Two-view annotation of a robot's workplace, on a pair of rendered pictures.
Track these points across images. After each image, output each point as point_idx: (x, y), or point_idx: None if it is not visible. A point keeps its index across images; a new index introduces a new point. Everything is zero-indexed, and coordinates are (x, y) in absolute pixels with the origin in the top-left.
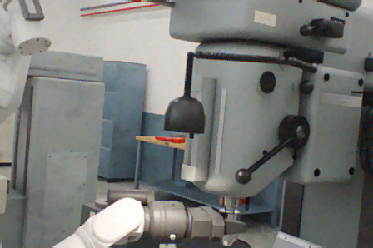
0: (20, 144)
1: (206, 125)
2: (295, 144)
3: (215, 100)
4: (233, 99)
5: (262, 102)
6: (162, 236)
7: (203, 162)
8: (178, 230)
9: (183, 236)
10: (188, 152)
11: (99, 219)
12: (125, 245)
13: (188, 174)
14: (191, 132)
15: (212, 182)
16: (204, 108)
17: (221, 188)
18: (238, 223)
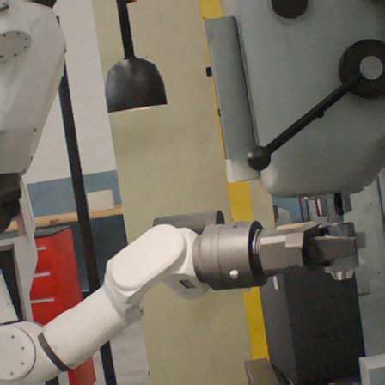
0: (382, 196)
1: (234, 90)
2: (363, 88)
3: (241, 49)
4: (247, 41)
5: (290, 34)
6: (219, 276)
7: (243, 149)
8: (239, 262)
9: (251, 272)
10: (222, 139)
11: (119, 259)
12: (287, 314)
13: (227, 173)
14: (128, 108)
15: (263, 179)
16: (222, 66)
17: (275, 186)
18: (339, 240)
